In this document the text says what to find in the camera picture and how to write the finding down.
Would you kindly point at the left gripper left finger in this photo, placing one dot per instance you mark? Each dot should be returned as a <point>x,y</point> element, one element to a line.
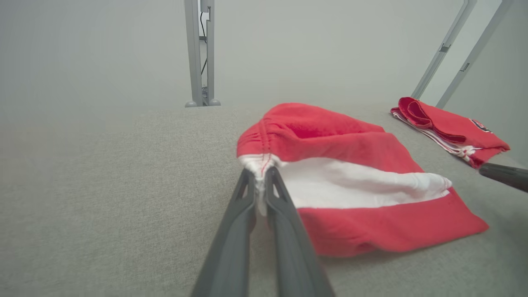
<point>229,255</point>

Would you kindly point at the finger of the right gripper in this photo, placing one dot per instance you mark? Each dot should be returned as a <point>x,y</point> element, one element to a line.
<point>507,175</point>

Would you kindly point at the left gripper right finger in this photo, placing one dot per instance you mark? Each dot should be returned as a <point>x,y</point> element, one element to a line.
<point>293,255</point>

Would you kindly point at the red jersey with black numerals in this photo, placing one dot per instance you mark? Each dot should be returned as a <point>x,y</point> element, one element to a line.
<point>449,123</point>

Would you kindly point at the red garment with white band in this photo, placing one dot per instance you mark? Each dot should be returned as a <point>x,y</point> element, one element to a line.
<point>350,140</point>

